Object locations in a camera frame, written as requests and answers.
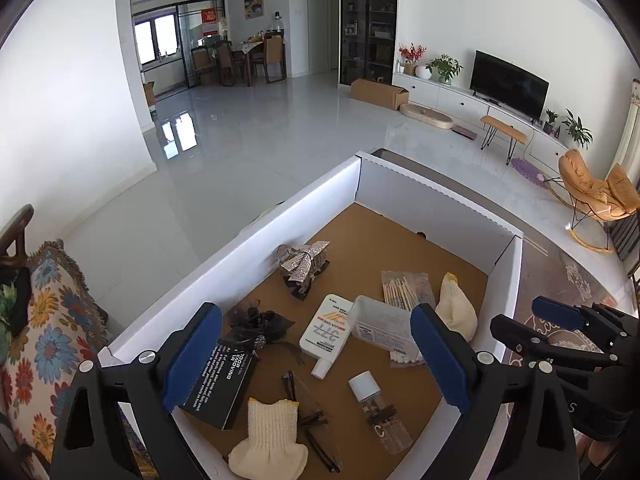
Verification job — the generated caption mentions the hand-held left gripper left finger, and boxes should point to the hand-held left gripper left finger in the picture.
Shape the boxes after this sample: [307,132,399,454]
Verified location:
[50,301,223,480]

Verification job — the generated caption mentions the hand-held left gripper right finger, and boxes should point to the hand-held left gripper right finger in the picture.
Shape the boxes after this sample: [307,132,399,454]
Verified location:
[410,303,583,480]

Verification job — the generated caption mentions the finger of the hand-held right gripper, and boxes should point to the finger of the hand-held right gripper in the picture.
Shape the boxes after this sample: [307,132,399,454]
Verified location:
[531,296,640,356]
[490,314,636,431]

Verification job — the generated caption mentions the black rectangular box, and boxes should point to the black rectangular box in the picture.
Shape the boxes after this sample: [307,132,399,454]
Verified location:
[178,345,259,431]

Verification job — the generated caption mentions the cream knitted glove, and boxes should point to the cream knitted glove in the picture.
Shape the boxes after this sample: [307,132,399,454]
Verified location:
[434,272,479,341]
[227,397,309,479]

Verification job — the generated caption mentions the clear plastic box cartoon lid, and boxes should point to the clear plastic box cartoon lid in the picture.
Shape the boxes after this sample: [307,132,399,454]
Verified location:
[348,295,426,352]

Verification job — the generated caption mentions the black mesh hair bow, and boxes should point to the black mesh hair bow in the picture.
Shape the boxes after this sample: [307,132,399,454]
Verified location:
[224,298,297,363]

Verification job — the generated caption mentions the clear bottle with white cap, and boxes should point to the clear bottle with white cap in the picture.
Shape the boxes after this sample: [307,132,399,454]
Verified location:
[348,370,414,456]

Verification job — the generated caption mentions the pack of cotton swabs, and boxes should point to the pack of cotton swabs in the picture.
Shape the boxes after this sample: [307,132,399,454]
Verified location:
[381,270,436,368]

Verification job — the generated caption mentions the white sunscreen bottle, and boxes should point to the white sunscreen bottle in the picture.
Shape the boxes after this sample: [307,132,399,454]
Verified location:
[299,294,357,380]

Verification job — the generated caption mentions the silver sequin bow hair clip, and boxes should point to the silver sequin bow hair clip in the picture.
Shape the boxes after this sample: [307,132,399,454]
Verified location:
[276,240,332,302]

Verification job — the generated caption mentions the white cardboard box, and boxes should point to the white cardboard box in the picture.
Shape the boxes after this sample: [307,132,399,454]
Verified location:
[97,152,525,480]

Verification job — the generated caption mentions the clear safety glasses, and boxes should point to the clear safety glasses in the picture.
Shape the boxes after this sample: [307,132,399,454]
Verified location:
[281,370,345,473]

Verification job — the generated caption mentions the person's right hand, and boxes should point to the person's right hand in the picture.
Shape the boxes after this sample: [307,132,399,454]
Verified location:
[577,434,618,478]

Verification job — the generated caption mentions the dark wooden chair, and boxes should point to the dark wooden chair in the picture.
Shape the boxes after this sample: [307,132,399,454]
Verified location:
[607,205,640,281]

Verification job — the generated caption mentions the orange lounge chair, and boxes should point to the orange lounge chair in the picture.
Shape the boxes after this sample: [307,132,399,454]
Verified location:
[557,148,640,253]

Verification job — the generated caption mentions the purple round mat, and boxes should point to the purple round mat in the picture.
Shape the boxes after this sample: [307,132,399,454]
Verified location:
[510,157,547,186]

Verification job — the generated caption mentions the floral woven blanket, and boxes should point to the floral woven blanket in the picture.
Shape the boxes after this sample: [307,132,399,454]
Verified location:
[0,240,151,480]

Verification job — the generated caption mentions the leafy potted plant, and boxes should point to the leafy potted plant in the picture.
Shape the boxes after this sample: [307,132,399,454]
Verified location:
[561,108,593,150]

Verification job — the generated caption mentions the orange bench with metal legs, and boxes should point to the orange bench with metal legs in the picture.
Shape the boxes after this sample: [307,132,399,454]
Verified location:
[480,115,528,152]

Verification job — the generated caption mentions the white standing air conditioner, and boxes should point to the white standing air conditioner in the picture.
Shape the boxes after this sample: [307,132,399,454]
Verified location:
[612,77,640,171]

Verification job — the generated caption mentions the black television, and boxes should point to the black television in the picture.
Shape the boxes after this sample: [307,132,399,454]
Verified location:
[470,50,550,121]

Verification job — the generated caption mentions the white television cabinet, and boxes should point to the white television cabinet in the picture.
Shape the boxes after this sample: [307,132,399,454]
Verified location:
[392,71,576,161]

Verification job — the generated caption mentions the green potted plant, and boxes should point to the green potted plant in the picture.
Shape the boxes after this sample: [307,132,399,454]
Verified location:
[425,53,463,85]

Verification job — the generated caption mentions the brown cardboard box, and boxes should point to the brown cardboard box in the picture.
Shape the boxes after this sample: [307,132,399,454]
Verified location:
[349,78,410,112]

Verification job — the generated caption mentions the wooden dining chair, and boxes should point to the wooden dining chair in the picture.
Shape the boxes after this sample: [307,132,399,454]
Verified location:
[263,35,288,84]
[215,41,236,87]
[190,47,213,86]

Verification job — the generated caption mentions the red flower arrangement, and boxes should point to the red flower arrangement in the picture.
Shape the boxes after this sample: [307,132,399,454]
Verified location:
[398,42,427,76]

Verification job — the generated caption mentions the wooden dining table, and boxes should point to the wooden dining table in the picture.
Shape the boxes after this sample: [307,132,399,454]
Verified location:
[232,40,266,86]

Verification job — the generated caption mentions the dark glass display cabinet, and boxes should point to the dark glass display cabinet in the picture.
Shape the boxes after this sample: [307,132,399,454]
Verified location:
[339,0,399,87]

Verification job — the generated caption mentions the white interior door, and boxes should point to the white interior door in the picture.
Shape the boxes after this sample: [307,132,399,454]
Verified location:
[306,0,331,75]

